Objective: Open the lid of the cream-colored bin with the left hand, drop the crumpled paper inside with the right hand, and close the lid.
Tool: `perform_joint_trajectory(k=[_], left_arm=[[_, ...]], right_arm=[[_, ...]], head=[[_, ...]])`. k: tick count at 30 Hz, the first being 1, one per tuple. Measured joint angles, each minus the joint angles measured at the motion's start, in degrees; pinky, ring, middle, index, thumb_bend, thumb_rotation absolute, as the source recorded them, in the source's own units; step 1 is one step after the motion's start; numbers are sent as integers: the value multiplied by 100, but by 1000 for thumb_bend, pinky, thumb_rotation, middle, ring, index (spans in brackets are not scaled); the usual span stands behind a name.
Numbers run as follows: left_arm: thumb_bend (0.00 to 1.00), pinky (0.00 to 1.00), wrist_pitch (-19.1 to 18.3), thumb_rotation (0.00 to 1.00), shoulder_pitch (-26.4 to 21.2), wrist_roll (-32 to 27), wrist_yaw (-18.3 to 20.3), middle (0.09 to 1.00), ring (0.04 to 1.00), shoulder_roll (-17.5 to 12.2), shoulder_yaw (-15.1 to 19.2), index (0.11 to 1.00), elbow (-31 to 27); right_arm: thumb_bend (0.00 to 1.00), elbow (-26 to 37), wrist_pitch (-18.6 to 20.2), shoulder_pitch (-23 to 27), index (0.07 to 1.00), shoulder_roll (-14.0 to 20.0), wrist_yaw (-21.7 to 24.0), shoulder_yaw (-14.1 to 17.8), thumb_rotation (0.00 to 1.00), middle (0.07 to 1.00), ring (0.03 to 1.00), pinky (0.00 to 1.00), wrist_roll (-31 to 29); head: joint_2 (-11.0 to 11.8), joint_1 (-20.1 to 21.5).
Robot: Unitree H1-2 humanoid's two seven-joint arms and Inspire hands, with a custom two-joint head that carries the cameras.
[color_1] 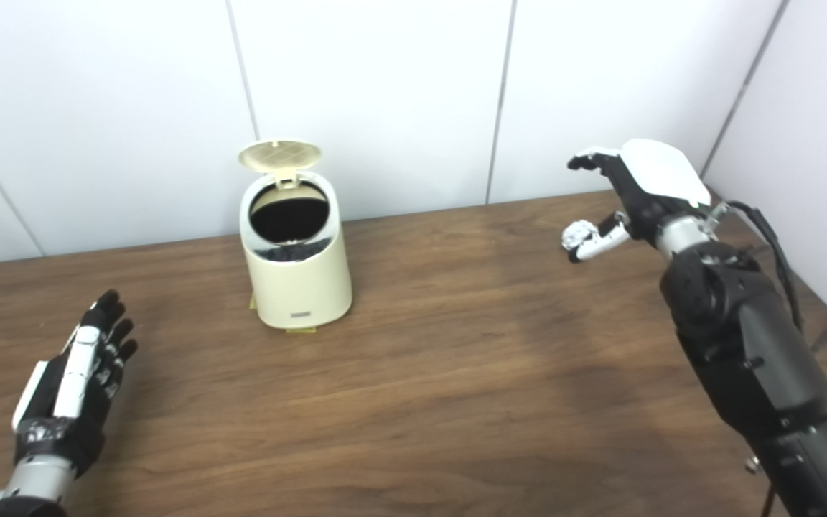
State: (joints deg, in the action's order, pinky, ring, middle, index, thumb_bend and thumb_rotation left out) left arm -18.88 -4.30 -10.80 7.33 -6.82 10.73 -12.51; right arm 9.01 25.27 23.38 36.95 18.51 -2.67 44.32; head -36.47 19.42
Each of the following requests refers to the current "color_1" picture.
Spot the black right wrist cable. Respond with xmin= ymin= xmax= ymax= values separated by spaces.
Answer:
xmin=708 ymin=201 xmax=805 ymax=331

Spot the white paper ball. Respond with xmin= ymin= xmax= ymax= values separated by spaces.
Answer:
xmin=561 ymin=220 xmax=599 ymax=252

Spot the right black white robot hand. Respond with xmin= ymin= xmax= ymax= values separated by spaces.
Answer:
xmin=561 ymin=139 xmax=712 ymax=263

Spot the round cream bin lid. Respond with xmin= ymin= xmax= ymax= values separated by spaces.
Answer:
xmin=238 ymin=140 xmax=322 ymax=189

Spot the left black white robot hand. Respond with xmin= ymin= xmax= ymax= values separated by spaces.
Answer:
xmin=11 ymin=289 xmax=139 ymax=478

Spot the cream-colored trash bin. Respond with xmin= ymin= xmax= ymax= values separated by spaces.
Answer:
xmin=238 ymin=169 xmax=353 ymax=330

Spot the black bin liner bag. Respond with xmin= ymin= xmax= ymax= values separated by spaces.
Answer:
xmin=250 ymin=183 xmax=332 ymax=264

